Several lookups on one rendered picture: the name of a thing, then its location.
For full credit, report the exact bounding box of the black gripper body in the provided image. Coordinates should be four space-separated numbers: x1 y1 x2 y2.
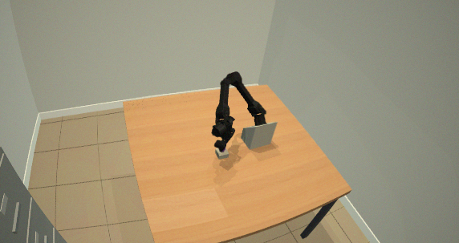
214 128 235 150

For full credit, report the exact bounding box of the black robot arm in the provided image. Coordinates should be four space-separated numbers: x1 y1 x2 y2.
211 71 266 137

